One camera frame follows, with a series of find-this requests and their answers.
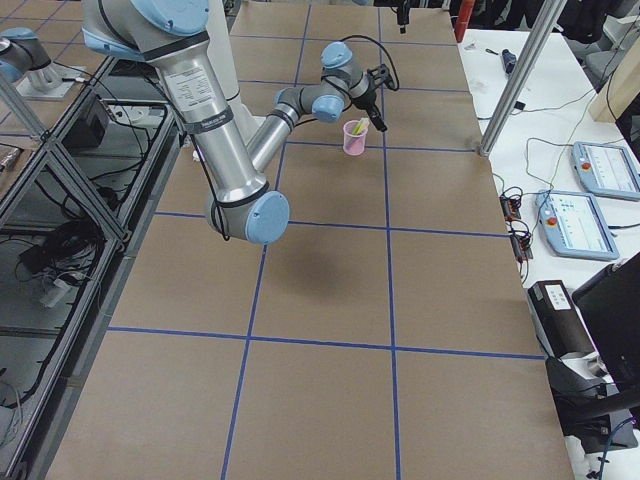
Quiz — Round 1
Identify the teach pendant tablet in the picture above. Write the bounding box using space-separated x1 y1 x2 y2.
571 142 639 201
536 190 620 261

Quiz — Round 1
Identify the brown paper table mat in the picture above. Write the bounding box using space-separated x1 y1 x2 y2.
48 3 573 479

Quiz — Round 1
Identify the black printer device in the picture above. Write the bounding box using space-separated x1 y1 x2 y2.
527 280 606 399

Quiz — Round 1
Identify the pink mesh pen holder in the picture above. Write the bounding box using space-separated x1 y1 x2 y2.
343 118 369 156

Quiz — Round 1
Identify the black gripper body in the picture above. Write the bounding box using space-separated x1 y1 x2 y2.
352 85 377 113

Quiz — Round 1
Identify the far teach pendant tablet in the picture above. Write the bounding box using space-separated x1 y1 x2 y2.
571 142 639 201

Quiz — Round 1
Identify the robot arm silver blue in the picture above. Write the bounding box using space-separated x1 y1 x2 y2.
395 0 411 34

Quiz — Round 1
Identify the near teach pendant tablet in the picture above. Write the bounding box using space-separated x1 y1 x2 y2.
536 190 620 261

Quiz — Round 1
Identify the black computer monitor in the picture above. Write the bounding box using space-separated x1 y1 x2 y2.
572 256 639 390

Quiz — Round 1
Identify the aluminium frame post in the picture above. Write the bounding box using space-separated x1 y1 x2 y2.
478 0 567 157

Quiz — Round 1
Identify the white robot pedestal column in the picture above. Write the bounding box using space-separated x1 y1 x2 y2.
206 0 264 147

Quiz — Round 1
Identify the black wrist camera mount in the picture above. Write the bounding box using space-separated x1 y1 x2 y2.
367 63 395 90

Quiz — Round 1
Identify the black camera cable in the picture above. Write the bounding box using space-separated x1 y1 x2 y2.
339 34 400 92

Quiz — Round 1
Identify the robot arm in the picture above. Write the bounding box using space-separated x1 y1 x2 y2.
82 1 397 245

